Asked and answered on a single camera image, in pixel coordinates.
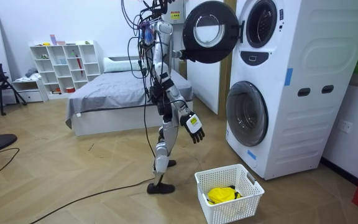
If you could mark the white pillow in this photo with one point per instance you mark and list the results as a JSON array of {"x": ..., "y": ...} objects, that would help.
[{"x": 120, "y": 66}]

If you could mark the white stacked washing machines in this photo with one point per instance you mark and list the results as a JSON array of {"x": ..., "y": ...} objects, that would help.
[{"x": 306, "y": 109}]

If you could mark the long red item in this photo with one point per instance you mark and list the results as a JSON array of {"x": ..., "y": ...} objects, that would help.
[{"x": 79, "y": 63}]

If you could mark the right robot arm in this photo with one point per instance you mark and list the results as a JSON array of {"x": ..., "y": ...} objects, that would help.
[{"x": 158, "y": 59}]

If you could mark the round grey washer door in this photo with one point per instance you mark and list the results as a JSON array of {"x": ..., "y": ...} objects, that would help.
[{"x": 191, "y": 37}]

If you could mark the yellow garment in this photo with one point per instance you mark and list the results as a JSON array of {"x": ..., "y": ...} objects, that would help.
[{"x": 222, "y": 194}]

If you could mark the small red container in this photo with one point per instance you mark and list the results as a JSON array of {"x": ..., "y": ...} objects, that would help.
[{"x": 70, "y": 90}]

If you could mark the low white bedside cabinet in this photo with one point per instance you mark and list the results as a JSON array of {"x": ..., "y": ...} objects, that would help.
[{"x": 30, "y": 96}]

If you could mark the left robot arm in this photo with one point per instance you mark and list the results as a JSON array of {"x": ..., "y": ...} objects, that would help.
[{"x": 176, "y": 54}]

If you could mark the white cloth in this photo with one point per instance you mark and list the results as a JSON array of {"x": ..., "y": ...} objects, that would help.
[{"x": 26, "y": 78}]

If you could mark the grey bed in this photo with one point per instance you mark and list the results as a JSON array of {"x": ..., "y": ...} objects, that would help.
[{"x": 120, "y": 90}]

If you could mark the white cube shelf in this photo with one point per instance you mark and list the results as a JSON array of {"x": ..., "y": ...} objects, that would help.
[{"x": 65, "y": 63}]

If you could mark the robot body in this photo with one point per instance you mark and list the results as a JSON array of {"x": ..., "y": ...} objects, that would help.
[{"x": 148, "y": 37}]

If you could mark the robot legs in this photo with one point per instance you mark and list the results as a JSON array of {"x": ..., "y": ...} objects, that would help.
[{"x": 162, "y": 155}]

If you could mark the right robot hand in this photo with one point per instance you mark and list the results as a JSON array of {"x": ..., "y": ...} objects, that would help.
[{"x": 193, "y": 123}]

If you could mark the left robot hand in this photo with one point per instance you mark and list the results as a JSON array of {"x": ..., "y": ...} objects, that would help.
[{"x": 187, "y": 55}]

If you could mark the grey cloth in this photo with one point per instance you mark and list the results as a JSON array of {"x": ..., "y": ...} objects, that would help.
[{"x": 31, "y": 72}]

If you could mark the grey wall electrical box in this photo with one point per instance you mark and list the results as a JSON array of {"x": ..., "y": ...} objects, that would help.
[{"x": 182, "y": 6}]

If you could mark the white plastic laundry basket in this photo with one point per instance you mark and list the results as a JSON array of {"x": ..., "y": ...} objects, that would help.
[{"x": 228, "y": 214}]

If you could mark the white wall socket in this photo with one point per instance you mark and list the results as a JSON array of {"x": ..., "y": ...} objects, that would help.
[{"x": 344, "y": 126}]

